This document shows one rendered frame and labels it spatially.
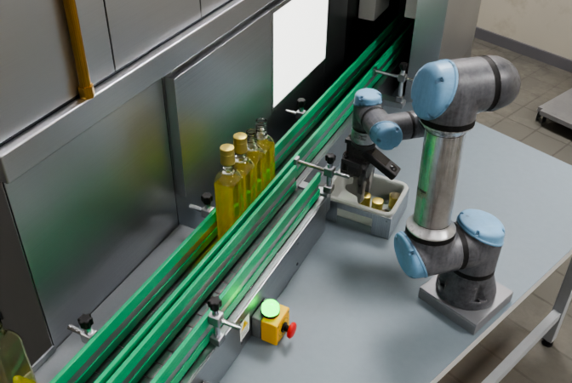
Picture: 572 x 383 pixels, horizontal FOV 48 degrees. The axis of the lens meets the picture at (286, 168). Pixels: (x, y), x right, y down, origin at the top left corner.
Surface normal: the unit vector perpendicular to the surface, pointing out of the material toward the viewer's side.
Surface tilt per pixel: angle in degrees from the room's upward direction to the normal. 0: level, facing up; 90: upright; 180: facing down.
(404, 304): 0
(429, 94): 81
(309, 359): 0
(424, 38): 90
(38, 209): 90
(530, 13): 90
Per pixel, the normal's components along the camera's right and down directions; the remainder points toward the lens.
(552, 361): 0.01, -0.81
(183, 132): 0.89, 0.27
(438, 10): -0.45, 0.52
